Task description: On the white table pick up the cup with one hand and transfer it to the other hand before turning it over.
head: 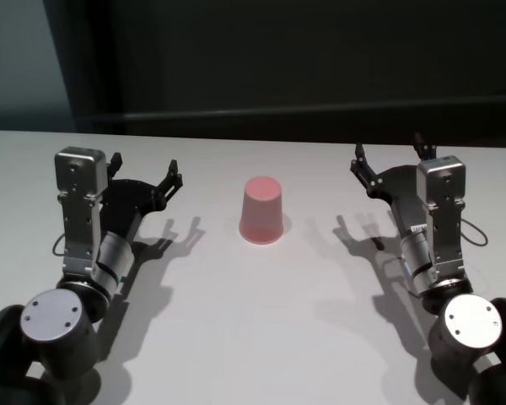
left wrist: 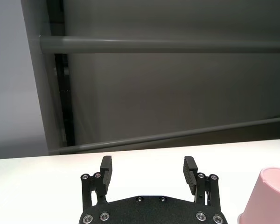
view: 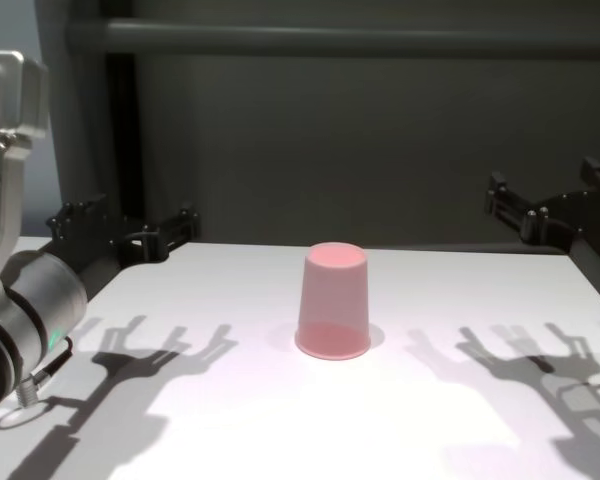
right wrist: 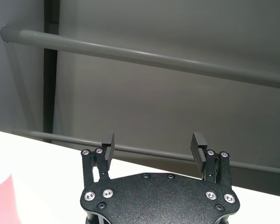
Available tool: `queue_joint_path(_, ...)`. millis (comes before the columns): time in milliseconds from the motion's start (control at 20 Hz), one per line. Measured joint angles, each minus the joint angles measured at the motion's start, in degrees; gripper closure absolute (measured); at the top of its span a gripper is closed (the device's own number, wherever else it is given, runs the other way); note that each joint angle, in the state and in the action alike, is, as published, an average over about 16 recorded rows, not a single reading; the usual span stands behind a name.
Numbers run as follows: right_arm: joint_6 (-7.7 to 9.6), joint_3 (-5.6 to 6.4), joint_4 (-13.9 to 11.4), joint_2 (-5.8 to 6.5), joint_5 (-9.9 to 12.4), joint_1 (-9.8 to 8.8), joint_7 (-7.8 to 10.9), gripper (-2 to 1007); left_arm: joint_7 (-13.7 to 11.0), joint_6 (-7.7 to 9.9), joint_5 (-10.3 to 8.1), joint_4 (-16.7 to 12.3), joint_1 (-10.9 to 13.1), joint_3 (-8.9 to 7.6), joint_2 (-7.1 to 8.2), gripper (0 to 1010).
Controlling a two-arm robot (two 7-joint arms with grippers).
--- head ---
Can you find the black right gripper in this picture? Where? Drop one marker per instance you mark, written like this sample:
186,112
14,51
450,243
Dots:
400,198

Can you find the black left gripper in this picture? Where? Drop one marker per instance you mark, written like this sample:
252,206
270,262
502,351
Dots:
126,202

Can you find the pink plastic cup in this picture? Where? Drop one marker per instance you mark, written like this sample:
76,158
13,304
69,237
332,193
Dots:
261,215

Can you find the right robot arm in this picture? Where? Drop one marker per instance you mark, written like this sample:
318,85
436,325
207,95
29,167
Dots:
459,320

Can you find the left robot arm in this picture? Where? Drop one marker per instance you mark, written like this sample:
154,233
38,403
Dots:
59,312

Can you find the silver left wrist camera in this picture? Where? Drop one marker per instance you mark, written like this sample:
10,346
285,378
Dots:
81,202

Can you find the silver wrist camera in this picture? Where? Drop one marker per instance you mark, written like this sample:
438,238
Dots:
445,211
81,202

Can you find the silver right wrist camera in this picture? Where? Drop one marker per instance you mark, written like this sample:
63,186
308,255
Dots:
445,211

